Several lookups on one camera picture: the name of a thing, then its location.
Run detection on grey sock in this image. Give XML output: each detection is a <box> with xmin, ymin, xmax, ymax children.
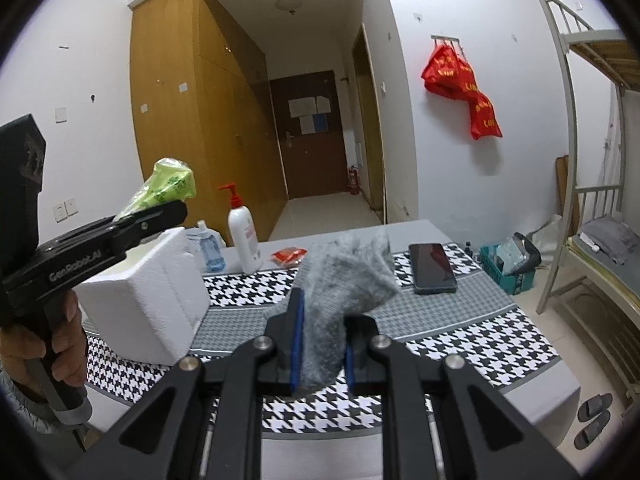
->
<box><xmin>291</xmin><ymin>230</ymin><xmax>401</xmax><ymax>395</ymax></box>

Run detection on white foam box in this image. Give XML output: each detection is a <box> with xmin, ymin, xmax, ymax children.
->
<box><xmin>75</xmin><ymin>226</ymin><xmax>211</xmax><ymax>366</ymax></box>

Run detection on wooden side door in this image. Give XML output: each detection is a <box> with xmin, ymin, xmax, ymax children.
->
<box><xmin>350</xmin><ymin>25</ymin><xmax>386</xmax><ymax>221</ymax></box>

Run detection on black smartphone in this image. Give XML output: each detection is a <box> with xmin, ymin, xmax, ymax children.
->
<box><xmin>408</xmin><ymin>242</ymin><xmax>458</xmax><ymax>295</ymax></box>

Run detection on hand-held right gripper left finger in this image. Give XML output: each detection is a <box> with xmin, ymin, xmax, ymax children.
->
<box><xmin>65</xmin><ymin>287</ymin><xmax>307</xmax><ymax>480</ymax></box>

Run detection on grey folded bedding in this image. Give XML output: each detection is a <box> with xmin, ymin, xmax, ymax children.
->
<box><xmin>580</xmin><ymin>216</ymin><xmax>640</xmax><ymax>265</ymax></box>

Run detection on green plastic bag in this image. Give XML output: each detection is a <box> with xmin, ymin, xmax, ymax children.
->
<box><xmin>114</xmin><ymin>157</ymin><xmax>197</xmax><ymax>222</ymax></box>

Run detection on red hanging bag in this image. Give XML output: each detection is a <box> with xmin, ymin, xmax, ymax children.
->
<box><xmin>421</xmin><ymin>42</ymin><xmax>503</xmax><ymax>141</ymax></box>

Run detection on large white door notice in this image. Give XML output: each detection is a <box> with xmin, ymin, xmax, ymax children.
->
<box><xmin>288</xmin><ymin>97</ymin><xmax>331</xmax><ymax>117</ymax></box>

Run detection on metal bunk bed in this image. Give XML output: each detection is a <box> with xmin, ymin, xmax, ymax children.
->
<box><xmin>530</xmin><ymin>0</ymin><xmax>640</xmax><ymax>396</ymax></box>

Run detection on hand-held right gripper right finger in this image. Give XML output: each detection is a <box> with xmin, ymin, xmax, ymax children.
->
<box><xmin>344</xmin><ymin>314</ymin><xmax>583</xmax><ymax>480</ymax></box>

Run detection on person's left hand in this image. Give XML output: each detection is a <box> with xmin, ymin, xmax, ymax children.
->
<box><xmin>0</xmin><ymin>290</ymin><xmax>90</xmax><ymax>391</ymax></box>

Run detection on person's left forearm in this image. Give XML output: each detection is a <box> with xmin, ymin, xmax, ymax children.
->
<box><xmin>0</xmin><ymin>360</ymin><xmax>66</xmax><ymax>436</ymax></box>

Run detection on wooden wardrobe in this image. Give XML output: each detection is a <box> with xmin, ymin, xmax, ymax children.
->
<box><xmin>129</xmin><ymin>0</ymin><xmax>288</xmax><ymax>248</ymax></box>

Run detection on houndstooth tablecloth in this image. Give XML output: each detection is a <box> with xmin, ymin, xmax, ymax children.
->
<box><xmin>80</xmin><ymin>219</ymin><xmax>583</xmax><ymax>441</ymax></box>

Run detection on black slipper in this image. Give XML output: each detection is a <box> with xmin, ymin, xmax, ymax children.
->
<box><xmin>574</xmin><ymin>410</ymin><xmax>612</xmax><ymax>451</ymax></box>
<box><xmin>577</xmin><ymin>392</ymin><xmax>613</xmax><ymax>423</ymax></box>

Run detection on red snack packet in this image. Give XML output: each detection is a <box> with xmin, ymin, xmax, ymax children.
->
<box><xmin>271</xmin><ymin>246</ymin><xmax>307</xmax><ymax>266</ymax></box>

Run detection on white plastic bag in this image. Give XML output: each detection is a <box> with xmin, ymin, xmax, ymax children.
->
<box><xmin>529</xmin><ymin>214</ymin><xmax>568</xmax><ymax>247</ymax></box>

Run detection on brown entrance door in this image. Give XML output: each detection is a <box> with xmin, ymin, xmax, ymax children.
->
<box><xmin>270</xmin><ymin>70</ymin><xmax>351</xmax><ymax>200</ymax></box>

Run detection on clear blue sanitizer bottle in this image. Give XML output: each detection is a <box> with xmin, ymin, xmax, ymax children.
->
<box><xmin>192</xmin><ymin>220</ymin><xmax>226</xmax><ymax>275</ymax></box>

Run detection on wooden boards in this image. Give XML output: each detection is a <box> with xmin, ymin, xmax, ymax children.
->
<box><xmin>555</xmin><ymin>156</ymin><xmax>581</xmax><ymax>226</ymax></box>

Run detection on teal plastic basket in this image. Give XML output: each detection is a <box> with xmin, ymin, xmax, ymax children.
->
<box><xmin>479</xmin><ymin>242</ymin><xmax>537</xmax><ymax>296</ymax></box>

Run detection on white pump bottle red cap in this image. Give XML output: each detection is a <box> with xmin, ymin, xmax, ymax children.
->
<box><xmin>218</xmin><ymin>182</ymin><xmax>263</xmax><ymax>275</ymax></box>

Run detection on black bag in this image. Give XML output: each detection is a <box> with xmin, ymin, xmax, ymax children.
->
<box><xmin>512</xmin><ymin>232</ymin><xmax>542</xmax><ymax>273</ymax></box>

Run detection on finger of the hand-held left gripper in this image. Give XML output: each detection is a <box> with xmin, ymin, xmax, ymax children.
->
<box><xmin>114</xmin><ymin>199</ymin><xmax>189</xmax><ymax>252</ymax></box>

